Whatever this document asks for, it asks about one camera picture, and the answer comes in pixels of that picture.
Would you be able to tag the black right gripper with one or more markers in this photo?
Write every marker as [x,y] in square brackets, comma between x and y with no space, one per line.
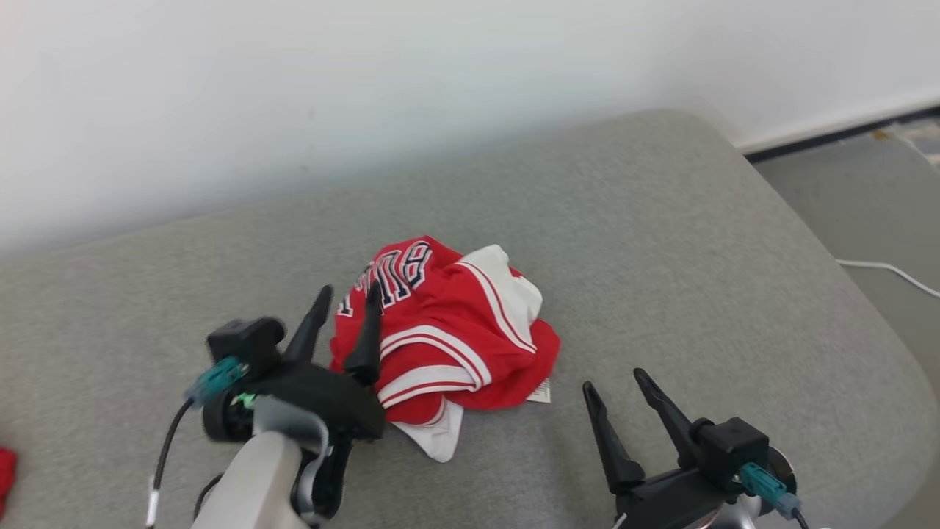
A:
[661,503]

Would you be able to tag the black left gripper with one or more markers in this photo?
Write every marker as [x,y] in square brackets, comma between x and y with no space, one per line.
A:
[334,400]

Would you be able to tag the red white basketball jersey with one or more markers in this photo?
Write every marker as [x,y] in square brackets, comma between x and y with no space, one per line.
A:
[448,345]

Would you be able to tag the red garment with white band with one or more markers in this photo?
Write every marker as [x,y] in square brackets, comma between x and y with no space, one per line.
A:
[6,477]

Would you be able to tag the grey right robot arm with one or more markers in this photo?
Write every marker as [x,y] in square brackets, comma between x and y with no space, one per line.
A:
[778,470]

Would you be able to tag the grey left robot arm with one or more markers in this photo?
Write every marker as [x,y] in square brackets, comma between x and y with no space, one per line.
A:
[253,477]

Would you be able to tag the dark baseboard strip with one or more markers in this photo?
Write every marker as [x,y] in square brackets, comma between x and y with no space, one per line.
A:
[844,132]

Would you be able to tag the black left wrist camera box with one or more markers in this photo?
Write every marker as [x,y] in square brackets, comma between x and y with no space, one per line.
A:
[246,342]

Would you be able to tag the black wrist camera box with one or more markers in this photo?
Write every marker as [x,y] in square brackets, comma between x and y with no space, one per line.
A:
[246,342]
[731,444]

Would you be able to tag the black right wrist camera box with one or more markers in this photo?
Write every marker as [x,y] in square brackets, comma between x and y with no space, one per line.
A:
[731,444]

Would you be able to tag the teal left camera connector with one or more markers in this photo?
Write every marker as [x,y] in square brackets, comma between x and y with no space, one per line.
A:
[217,378]

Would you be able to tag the teal camera connector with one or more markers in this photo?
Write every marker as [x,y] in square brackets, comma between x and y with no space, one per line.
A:
[217,378]
[767,488]

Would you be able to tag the teal right camera connector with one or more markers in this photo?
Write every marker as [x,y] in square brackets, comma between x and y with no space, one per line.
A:
[767,488]

